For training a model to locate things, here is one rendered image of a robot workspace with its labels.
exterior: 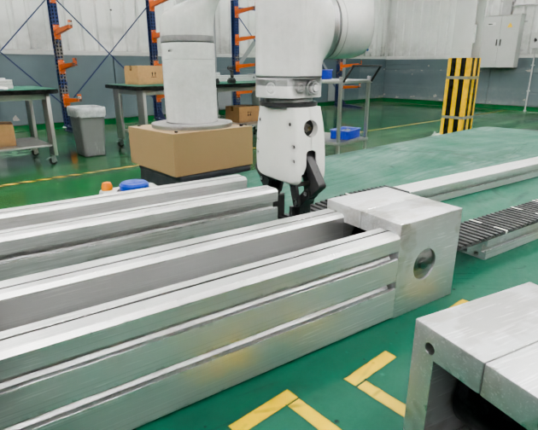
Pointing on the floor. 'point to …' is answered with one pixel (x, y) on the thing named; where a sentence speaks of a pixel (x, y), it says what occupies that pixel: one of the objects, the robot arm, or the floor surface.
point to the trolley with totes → (347, 135)
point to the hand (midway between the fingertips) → (286, 213)
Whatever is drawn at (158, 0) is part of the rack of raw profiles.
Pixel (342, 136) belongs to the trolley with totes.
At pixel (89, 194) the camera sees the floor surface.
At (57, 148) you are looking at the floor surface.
